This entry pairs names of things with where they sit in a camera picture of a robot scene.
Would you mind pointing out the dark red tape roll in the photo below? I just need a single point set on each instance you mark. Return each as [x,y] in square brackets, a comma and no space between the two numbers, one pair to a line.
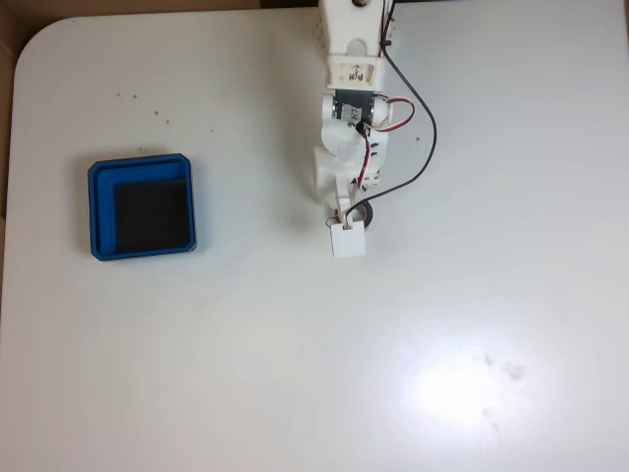
[370,216]

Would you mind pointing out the blue square box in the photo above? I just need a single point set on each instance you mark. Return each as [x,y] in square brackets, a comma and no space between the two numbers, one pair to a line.
[103,211]

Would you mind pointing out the masking tape label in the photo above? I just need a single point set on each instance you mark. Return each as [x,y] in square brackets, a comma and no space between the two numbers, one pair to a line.
[344,74]

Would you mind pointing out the white camera box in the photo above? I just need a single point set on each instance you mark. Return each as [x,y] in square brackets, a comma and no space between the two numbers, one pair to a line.
[349,241]

